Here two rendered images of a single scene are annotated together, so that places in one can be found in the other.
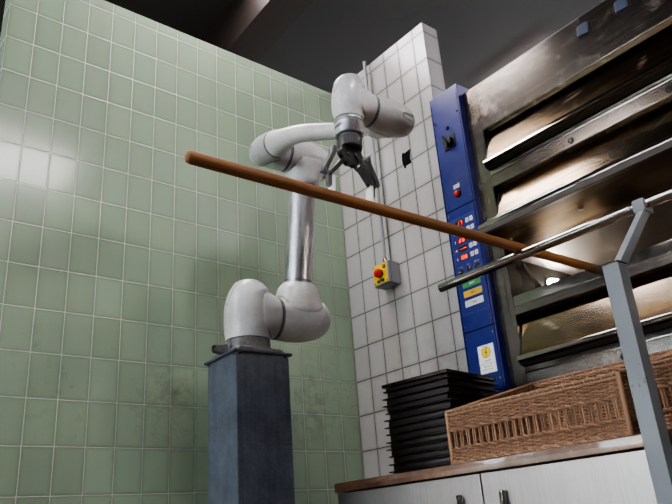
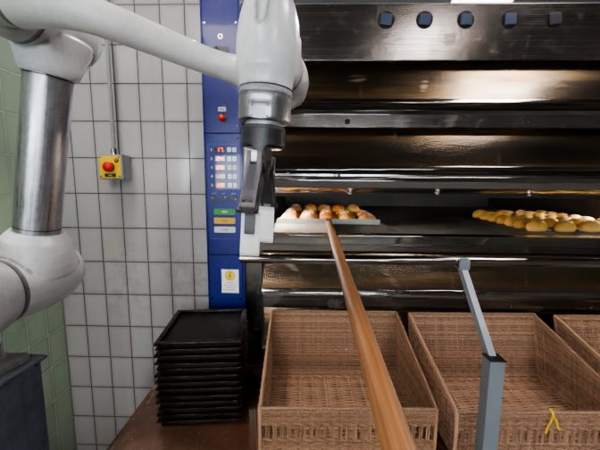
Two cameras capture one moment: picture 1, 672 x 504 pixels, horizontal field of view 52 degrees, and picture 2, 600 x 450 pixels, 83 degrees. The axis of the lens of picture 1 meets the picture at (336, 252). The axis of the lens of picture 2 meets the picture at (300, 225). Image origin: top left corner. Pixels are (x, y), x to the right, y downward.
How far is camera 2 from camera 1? 1.70 m
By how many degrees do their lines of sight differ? 56
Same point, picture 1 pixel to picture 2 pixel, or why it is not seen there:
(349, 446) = (53, 327)
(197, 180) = not seen: outside the picture
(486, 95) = not seen: hidden behind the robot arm
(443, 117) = (216, 20)
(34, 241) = not seen: outside the picture
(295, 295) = (44, 261)
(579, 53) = (376, 41)
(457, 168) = (226, 90)
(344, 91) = (285, 37)
